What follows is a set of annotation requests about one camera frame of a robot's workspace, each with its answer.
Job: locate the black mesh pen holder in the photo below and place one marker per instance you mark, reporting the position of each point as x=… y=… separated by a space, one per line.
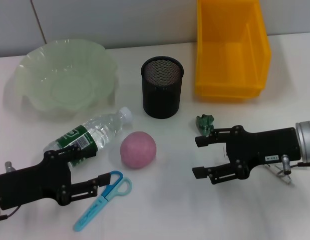
x=161 y=95

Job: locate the pale green glass fruit plate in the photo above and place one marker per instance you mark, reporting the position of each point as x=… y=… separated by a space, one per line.
x=57 y=75

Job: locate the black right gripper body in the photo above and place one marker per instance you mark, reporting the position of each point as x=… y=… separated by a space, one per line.
x=265 y=147

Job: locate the silver white pen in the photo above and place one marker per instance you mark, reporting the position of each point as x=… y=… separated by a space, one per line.
x=282 y=176

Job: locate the pink peach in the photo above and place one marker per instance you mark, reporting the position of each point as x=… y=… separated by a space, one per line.
x=138 y=151

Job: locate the yellow plastic bin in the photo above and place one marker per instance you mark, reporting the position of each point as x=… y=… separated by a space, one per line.
x=227 y=62

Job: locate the clear water bottle green label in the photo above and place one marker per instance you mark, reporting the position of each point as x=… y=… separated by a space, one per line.
x=102 y=130

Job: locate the blue scissors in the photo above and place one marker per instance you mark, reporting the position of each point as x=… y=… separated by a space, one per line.
x=94 y=210

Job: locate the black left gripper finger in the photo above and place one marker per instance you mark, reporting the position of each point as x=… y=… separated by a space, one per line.
x=84 y=186
x=82 y=155

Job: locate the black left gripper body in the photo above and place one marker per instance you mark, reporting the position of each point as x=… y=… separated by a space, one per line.
x=32 y=182

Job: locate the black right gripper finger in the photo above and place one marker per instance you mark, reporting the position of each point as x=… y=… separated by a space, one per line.
x=220 y=136
x=220 y=173

